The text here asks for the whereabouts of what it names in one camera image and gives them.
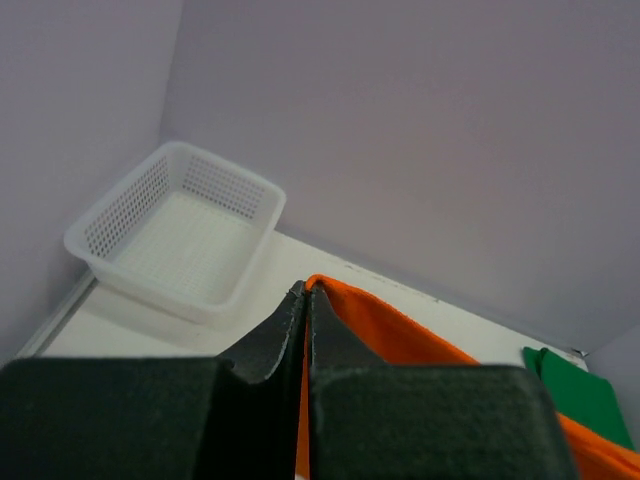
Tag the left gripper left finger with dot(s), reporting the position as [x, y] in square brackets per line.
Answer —
[230, 416]

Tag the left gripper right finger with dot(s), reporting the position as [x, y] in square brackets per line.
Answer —
[373, 419]

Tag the orange t shirt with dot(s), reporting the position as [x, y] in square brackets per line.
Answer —
[400, 340]

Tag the folded green t shirt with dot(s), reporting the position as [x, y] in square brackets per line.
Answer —
[579, 395]

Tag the white plastic mesh basket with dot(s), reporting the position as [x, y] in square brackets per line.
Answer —
[182, 232]

